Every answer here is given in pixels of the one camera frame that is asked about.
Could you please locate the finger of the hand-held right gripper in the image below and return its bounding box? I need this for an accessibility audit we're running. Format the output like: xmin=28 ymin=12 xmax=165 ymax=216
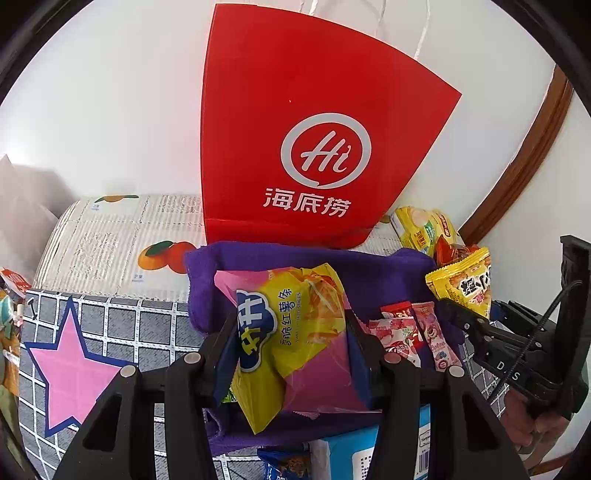
xmin=438 ymin=298 xmax=509 ymax=365

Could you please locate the orange chip bag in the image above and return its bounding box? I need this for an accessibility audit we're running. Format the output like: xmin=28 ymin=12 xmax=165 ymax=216
xmin=434 ymin=235 xmax=481 ymax=268

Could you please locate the blue tissue box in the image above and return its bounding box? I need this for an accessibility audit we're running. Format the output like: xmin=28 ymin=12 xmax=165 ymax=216
xmin=308 ymin=404 xmax=432 ymax=480

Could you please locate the purple cloth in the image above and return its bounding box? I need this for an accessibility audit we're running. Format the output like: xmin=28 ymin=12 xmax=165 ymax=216
xmin=184 ymin=241 xmax=465 ymax=455

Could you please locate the brown wooden frame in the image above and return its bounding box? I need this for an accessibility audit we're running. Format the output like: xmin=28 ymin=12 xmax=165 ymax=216
xmin=459 ymin=65 xmax=575 ymax=245

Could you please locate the red white snack packet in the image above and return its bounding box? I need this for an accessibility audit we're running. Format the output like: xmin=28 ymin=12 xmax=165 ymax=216
xmin=0 ymin=268 xmax=29 ymax=298

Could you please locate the yellow biscuit packet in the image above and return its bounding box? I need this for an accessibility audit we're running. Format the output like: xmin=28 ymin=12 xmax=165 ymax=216
xmin=425 ymin=247 xmax=492 ymax=319

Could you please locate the person's right hand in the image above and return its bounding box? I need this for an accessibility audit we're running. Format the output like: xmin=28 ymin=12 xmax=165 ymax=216
xmin=501 ymin=392 xmax=578 ymax=476

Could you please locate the red paper bag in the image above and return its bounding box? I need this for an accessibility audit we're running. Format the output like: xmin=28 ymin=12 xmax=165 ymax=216
xmin=200 ymin=0 xmax=462 ymax=250

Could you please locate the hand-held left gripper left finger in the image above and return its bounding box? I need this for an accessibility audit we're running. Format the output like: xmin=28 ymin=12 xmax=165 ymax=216
xmin=53 ymin=311 xmax=241 ymax=480

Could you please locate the blue cookie packet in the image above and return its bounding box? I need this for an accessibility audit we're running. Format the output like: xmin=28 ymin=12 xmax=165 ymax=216
xmin=257 ymin=450 xmax=311 ymax=480

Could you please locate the yellow pink snack packet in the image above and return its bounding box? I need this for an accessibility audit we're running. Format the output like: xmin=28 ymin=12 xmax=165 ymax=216
xmin=213 ymin=263 xmax=370 ymax=435

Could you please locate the green snack packet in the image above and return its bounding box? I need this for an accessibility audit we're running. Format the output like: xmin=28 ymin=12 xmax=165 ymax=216
xmin=0 ymin=295 xmax=24 ymax=398

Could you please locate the white red gummy packet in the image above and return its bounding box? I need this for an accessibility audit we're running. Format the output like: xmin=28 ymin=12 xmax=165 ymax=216
xmin=367 ymin=316 xmax=423 ymax=367

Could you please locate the yellow chip bag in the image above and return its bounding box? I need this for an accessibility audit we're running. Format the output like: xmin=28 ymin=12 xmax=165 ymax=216
xmin=390 ymin=205 xmax=460 ymax=259

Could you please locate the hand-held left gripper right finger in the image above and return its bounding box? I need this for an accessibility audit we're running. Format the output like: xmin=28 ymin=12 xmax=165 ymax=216
xmin=346 ymin=314 xmax=529 ymax=480

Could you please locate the black braided cable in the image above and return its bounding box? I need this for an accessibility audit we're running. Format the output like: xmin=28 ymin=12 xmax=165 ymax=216
xmin=489 ymin=279 xmax=587 ymax=407

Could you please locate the grey checked bed sheet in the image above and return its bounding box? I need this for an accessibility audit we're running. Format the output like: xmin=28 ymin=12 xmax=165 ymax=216
xmin=9 ymin=288 xmax=509 ymax=480

